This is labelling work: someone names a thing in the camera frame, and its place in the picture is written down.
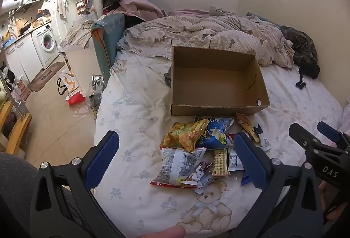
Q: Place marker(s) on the person's left hand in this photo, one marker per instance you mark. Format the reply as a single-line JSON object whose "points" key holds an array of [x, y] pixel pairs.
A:
{"points": [[164, 233]]}

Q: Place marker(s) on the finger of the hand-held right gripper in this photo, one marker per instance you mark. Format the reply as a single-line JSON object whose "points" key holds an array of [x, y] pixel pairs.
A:
{"points": [[300, 134], [328, 130]]}

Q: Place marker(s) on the checked cloth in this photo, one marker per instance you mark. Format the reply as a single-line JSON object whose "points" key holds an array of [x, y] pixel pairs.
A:
{"points": [[79, 34]]}

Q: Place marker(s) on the white bear print bedsheet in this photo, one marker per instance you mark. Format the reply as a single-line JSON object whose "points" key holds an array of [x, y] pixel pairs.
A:
{"points": [[136, 106]]}

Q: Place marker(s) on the beige wafer packet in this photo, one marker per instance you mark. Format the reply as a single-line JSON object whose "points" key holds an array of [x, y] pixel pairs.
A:
{"points": [[220, 162]]}

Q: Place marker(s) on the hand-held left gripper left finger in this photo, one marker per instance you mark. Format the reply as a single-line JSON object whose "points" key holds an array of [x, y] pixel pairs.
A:
{"points": [[105, 161]]}

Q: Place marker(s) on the white base cabinets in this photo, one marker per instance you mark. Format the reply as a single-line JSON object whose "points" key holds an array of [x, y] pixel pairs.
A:
{"points": [[24, 60]]}

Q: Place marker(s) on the blue white snack bag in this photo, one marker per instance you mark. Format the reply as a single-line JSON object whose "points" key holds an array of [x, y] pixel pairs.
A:
{"points": [[217, 130]]}

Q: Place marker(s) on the red white shopping bag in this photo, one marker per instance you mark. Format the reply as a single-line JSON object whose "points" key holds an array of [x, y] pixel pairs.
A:
{"points": [[72, 90]]}

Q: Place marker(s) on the brown floor rug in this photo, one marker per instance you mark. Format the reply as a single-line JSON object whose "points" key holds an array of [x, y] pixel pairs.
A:
{"points": [[46, 75]]}

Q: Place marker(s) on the white washing machine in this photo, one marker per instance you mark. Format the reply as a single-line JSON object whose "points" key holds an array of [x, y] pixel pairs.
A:
{"points": [[45, 45]]}

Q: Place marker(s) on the pink cloth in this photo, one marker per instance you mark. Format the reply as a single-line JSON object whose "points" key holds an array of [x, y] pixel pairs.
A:
{"points": [[136, 5]]}

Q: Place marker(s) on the hanging beige towel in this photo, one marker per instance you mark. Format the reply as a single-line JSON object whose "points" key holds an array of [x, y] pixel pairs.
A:
{"points": [[62, 5]]}

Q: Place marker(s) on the dark camouflage cloth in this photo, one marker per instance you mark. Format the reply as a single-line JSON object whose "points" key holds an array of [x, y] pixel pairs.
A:
{"points": [[300, 46]]}

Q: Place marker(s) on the black white small packet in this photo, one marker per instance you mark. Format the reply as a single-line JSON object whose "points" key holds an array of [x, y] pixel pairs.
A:
{"points": [[262, 136]]}

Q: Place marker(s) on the large orange white snack bag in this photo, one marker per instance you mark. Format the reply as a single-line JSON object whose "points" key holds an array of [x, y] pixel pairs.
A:
{"points": [[175, 166]]}

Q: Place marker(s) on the yellow wooden chair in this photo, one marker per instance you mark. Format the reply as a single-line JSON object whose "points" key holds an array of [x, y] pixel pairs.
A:
{"points": [[19, 128]]}

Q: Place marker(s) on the white grey cloth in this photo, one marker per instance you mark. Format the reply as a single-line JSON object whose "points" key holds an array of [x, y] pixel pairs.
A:
{"points": [[95, 0]]}

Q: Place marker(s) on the silver plastic bag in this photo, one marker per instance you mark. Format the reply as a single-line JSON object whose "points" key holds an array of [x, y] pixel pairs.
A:
{"points": [[95, 95]]}

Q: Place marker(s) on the beige checked bear quilt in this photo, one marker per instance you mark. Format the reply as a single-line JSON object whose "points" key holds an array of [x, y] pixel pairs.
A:
{"points": [[207, 30]]}

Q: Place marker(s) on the brown cardboard box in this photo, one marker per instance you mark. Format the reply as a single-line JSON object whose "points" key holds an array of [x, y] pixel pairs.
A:
{"points": [[213, 84]]}

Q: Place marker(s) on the teal pillow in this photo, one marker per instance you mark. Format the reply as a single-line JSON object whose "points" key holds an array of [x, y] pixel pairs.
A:
{"points": [[259, 17]]}

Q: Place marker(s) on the teal bed headboard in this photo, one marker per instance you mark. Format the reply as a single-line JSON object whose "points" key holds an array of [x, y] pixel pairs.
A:
{"points": [[108, 35]]}

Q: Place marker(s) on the cat print box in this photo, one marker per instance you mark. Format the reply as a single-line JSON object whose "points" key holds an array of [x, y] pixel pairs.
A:
{"points": [[23, 90]]}

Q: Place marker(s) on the small orange snack packet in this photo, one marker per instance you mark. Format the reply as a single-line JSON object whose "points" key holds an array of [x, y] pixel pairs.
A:
{"points": [[246, 124]]}

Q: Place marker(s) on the white barcode snack packet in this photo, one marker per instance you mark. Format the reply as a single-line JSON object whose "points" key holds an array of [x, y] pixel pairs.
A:
{"points": [[233, 160]]}

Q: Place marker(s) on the person's right hand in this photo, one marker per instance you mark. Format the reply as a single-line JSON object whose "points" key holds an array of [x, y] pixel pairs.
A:
{"points": [[325, 194]]}

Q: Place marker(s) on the yellow snack bag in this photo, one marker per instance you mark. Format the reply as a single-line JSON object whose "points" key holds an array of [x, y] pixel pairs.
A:
{"points": [[183, 135]]}

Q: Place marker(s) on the small brown white packet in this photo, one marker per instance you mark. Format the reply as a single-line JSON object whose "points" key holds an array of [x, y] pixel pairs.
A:
{"points": [[201, 175]]}

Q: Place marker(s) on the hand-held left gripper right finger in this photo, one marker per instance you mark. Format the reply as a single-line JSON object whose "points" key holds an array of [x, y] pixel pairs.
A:
{"points": [[250, 162]]}

